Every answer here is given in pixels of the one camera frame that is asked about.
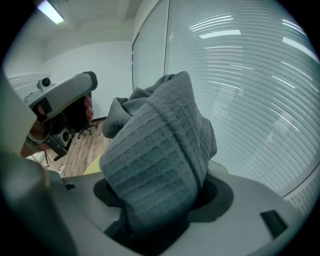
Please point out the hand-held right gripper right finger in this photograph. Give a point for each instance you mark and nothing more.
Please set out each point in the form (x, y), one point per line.
(240, 225)

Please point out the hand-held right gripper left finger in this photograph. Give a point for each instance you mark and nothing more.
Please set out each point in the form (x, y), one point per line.
(80, 200)

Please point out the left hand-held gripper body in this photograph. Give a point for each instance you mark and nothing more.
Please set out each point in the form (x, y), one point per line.
(67, 90)

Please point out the grey knitted laundry garment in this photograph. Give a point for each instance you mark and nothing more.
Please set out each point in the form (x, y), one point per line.
(155, 155)

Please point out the person's left forearm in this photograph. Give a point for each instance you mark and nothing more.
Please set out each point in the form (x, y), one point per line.
(28, 151)

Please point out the person's left hand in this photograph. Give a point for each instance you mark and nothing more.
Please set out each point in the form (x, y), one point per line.
(39, 130)

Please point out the black office chair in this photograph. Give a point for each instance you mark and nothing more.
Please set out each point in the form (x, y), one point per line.
(75, 115)

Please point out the yellow-green round seat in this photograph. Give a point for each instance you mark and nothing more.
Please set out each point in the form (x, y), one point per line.
(93, 166)

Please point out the white power strip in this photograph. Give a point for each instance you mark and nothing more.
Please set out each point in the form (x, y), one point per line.
(61, 168)

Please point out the grey wrist band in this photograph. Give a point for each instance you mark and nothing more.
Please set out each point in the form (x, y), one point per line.
(33, 141)

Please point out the ceiling light panel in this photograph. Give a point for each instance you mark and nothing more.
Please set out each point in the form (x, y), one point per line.
(51, 11)

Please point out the frosted glass door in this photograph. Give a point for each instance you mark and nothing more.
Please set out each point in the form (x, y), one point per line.
(150, 50)

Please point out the glass partition with blinds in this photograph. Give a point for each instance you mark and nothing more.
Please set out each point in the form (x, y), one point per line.
(250, 100)

